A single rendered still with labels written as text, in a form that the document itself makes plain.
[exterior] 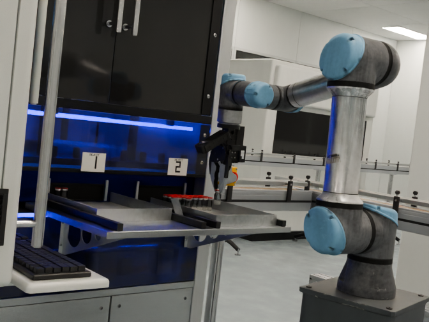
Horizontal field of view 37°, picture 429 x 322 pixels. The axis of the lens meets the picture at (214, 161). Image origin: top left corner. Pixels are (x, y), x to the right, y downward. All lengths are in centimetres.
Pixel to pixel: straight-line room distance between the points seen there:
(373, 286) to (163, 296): 91
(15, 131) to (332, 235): 75
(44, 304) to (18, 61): 97
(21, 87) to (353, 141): 77
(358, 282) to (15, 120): 92
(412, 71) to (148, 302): 932
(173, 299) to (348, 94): 113
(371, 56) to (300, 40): 801
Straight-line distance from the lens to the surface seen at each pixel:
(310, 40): 978
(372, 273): 171
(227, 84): 197
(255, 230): 202
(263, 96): 188
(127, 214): 187
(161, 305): 237
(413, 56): 1131
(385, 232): 169
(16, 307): 208
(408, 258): 345
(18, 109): 136
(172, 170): 227
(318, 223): 159
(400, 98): 1132
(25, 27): 137
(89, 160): 208
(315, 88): 186
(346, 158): 159
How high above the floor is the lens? 117
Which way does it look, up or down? 3 degrees down
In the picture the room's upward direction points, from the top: 6 degrees clockwise
